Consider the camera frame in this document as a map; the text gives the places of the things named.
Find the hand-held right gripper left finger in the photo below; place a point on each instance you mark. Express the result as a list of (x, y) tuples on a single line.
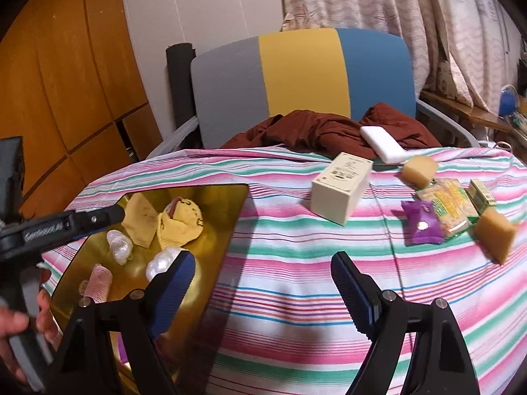
[(173, 292)]

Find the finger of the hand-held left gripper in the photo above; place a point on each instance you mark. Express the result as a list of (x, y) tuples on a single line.
[(99, 219)]

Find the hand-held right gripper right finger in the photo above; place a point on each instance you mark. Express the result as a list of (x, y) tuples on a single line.
[(354, 296)]

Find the white plastic ball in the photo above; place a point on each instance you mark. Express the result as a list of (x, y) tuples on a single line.
[(120, 247), (162, 263)]

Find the yellow cloth toy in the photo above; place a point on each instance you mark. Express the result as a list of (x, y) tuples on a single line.
[(181, 224)]

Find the gold metal tin box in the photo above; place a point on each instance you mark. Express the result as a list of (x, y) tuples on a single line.
[(214, 222)]

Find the purple snack packet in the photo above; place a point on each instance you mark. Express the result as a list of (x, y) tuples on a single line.
[(424, 224)]

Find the cream cardboard box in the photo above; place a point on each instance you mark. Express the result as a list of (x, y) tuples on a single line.
[(335, 193)]

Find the green yellow snack packet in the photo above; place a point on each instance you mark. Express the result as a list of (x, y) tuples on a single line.
[(448, 205)]

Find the tan sponge block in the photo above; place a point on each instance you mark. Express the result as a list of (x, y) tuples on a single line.
[(419, 172), (496, 234)]

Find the small green carton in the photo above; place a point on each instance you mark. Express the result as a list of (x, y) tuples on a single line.
[(482, 194)]

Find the person's left hand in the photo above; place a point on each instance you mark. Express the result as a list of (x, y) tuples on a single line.
[(12, 325)]

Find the pink green striped tablecloth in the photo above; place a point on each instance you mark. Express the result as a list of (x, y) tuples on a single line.
[(288, 263)]

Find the orange wooden wardrobe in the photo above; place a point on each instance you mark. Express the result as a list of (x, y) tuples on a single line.
[(61, 70)]

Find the black rolled mat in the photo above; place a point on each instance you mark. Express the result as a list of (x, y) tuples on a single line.
[(179, 86)]

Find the white power bank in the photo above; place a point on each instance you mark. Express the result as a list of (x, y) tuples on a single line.
[(383, 144)]

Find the dark red garment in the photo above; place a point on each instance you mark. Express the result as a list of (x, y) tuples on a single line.
[(313, 127)]

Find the wooden side desk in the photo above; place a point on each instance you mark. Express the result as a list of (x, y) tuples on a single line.
[(465, 109)]

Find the grey yellow blue chair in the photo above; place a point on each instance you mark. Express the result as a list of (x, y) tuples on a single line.
[(300, 74)]

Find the cardboard box behind curtain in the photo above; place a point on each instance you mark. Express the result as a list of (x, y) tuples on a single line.
[(446, 80)]

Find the blue round object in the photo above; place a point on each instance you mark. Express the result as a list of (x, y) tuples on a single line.
[(509, 101)]

